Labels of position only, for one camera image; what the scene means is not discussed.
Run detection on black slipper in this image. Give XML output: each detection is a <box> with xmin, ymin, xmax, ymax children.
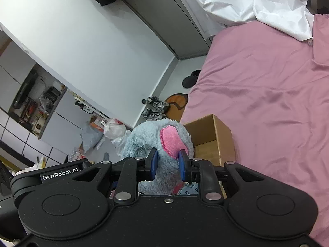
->
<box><xmin>182</xmin><ymin>70</ymin><xmax>202</xmax><ymax>88</ymax></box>

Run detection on grey-blue plastic bag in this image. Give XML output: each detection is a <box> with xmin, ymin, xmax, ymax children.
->
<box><xmin>80</xmin><ymin>121</ymin><xmax>106</xmax><ymax>153</ymax></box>

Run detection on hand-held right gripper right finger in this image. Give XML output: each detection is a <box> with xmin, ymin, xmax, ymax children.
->
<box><xmin>179</xmin><ymin>149</ymin><xmax>268</xmax><ymax>203</ymax></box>

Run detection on grey plush toy pink ears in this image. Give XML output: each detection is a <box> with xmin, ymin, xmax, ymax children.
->
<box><xmin>121</xmin><ymin>118</ymin><xmax>194</xmax><ymax>195</ymax></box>

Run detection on pink bedsheet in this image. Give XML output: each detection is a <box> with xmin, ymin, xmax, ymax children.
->
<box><xmin>180</xmin><ymin>14</ymin><xmax>329</xmax><ymax>246</ymax></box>

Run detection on white cabinet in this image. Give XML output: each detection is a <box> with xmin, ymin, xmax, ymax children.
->
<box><xmin>0</xmin><ymin>33</ymin><xmax>135</xmax><ymax>166</ymax></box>

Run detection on open cluttered cabinet shelf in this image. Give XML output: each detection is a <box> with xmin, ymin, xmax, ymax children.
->
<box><xmin>8</xmin><ymin>63</ymin><xmax>68</xmax><ymax>141</ymax></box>

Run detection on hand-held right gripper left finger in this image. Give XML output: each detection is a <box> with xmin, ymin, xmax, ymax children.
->
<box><xmin>73</xmin><ymin>148</ymin><xmax>158</xmax><ymax>204</ymax></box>

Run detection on white and red plastic bag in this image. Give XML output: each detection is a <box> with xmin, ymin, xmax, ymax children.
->
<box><xmin>103</xmin><ymin>118</ymin><xmax>128</xmax><ymax>141</ymax></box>

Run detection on grey wardrobe panel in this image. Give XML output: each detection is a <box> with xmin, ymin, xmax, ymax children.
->
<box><xmin>120</xmin><ymin>0</ymin><xmax>213</xmax><ymax>60</ymax></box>

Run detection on brown cardboard box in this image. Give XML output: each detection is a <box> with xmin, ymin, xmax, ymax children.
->
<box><xmin>183</xmin><ymin>114</ymin><xmax>237</xmax><ymax>199</ymax></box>

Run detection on orange floor mat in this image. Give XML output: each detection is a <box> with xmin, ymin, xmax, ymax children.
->
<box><xmin>164</xmin><ymin>93</ymin><xmax>189</xmax><ymax>122</ymax></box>

